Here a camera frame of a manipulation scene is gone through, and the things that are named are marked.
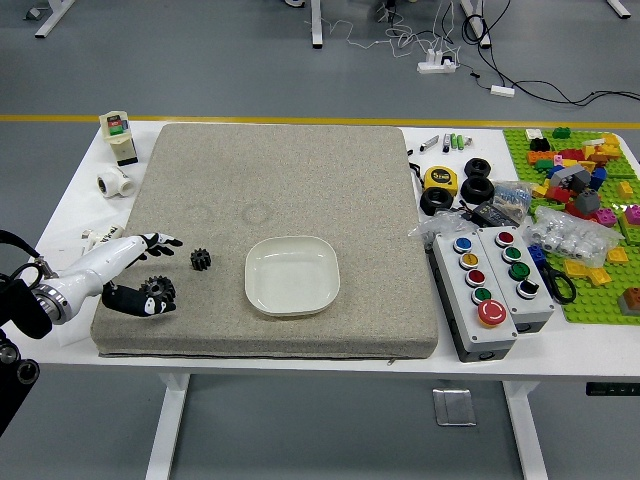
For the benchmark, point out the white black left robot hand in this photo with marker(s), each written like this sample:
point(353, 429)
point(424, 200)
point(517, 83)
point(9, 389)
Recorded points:
point(95, 262)

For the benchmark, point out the large black gear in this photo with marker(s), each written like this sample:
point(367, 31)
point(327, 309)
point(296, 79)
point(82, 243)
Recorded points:
point(159, 288)

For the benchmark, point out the small black gear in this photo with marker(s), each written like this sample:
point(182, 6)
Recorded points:
point(201, 259)

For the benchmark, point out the grey five-button control box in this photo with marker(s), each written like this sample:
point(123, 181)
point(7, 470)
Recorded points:
point(475, 300)

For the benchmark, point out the grey four-button control box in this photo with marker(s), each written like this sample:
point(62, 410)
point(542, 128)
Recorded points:
point(525, 280)

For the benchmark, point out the white printed tube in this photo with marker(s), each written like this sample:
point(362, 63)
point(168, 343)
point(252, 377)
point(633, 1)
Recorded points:
point(111, 233)

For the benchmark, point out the white pipe tee fitting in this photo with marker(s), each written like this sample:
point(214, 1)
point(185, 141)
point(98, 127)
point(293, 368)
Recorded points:
point(117, 182)

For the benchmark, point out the white square plate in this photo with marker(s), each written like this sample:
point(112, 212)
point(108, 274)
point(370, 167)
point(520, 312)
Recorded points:
point(292, 275)

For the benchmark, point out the grey-brown cushion mat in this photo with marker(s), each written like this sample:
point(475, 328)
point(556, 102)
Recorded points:
point(300, 190)

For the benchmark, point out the white background table leg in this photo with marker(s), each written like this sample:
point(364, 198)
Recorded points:
point(477, 25)
point(52, 17)
point(620, 7)
point(317, 25)

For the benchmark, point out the clear empty plastic bag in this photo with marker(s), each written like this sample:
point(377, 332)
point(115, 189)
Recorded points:
point(440, 225)

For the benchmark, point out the silver usb stick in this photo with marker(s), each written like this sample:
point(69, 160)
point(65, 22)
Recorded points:
point(429, 144)

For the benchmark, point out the yellow tape measure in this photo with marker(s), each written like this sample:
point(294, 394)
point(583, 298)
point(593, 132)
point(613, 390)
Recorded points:
point(440, 179)

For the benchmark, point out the black white small stick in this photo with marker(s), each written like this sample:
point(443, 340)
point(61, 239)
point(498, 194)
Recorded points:
point(445, 142)

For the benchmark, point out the silver floor plate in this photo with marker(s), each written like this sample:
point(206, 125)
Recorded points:
point(454, 406)

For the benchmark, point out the white power strip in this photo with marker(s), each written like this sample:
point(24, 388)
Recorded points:
point(435, 67)

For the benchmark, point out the bag of blue resistors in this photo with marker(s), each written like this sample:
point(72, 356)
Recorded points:
point(512, 194)

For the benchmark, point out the white floor adapter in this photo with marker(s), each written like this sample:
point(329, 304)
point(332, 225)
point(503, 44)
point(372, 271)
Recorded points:
point(502, 90)

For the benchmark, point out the white toy brick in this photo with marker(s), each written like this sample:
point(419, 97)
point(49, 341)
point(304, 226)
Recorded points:
point(534, 133)

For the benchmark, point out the black toy brick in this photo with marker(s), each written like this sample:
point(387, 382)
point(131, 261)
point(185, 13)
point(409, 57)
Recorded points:
point(539, 144)

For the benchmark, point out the black scissors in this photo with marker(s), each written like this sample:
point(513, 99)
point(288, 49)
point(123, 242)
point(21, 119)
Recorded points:
point(559, 285)

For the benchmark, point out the bag of white parts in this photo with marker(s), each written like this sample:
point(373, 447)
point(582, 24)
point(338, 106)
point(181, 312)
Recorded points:
point(570, 237)

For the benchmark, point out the grey blue brick vehicle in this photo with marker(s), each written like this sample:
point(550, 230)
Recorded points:
point(570, 176)

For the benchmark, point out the dark green toy brick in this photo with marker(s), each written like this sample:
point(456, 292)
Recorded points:
point(562, 132)

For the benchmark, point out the green brick baseplate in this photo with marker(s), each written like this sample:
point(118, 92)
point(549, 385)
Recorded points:
point(595, 300)

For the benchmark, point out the pink toy brick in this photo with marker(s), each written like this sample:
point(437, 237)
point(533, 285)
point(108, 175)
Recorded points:
point(606, 216)

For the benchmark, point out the black table control panel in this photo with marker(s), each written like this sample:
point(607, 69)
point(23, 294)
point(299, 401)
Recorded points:
point(612, 389)

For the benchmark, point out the orange grey toy brick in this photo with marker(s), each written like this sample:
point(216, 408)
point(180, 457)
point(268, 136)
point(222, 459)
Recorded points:
point(631, 300)

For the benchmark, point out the cream switch box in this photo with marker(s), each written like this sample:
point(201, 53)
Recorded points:
point(118, 140)

